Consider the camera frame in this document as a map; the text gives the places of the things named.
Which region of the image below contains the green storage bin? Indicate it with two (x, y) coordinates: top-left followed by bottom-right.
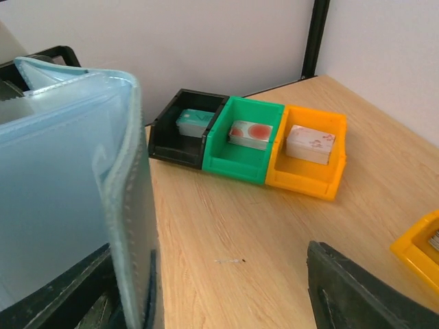
(202, 97), (285, 184)

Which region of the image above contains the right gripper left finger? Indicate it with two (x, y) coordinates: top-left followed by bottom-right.
(0, 243), (158, 329)

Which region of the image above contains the yellow bin with black cards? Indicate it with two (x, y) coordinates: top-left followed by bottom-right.
(390, 210), (439, 293)

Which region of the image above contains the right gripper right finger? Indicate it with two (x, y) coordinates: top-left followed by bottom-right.
(307, 241), (438, 329)

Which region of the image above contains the red dotted card stack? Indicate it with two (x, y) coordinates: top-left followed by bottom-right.
(228, 121), (272, 150)

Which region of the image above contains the teal card stack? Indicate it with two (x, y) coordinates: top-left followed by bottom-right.
(176, 108), (214, 138)

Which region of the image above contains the yellow bin left group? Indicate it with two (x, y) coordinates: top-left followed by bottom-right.
(265, 105), (347, 201)

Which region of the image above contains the blue leather card holder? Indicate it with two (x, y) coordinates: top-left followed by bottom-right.
(1, 57), (164, 328)

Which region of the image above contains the white card stack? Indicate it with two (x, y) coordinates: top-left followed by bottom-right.
(285, 125), (335, 165)

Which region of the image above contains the black card stack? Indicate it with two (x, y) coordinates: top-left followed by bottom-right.
(428, 230), (439, 252)

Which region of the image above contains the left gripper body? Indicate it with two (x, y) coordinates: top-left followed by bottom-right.
(1, 45), (81, 101)

